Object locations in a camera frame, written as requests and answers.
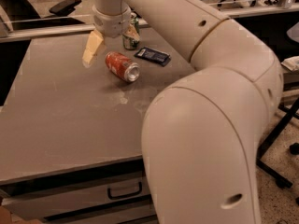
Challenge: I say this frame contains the black metal stand legs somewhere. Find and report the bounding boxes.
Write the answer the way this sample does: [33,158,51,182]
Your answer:
[255,96,299,205]

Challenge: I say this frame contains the grey drawer cabinet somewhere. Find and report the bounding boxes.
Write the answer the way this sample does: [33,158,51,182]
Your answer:
[0,28,193,224]

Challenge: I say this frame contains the black drawer handle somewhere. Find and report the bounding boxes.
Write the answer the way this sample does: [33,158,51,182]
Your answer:
[107,181,143,200]

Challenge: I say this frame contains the red coke can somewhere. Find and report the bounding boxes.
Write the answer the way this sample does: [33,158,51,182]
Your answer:
[105,51,140,83]

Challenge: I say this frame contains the green soda can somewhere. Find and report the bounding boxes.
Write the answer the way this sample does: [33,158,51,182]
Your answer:
[122,12,140,50]

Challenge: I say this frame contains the dark blue snack packet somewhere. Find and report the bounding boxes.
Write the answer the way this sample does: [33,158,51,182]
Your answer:
[135,47,171,66]

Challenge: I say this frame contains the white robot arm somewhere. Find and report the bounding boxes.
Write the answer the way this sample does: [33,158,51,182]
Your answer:
[93,0,283,224]

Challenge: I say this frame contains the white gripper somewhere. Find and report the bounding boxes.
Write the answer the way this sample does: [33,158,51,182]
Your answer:
[82,7,140,68]

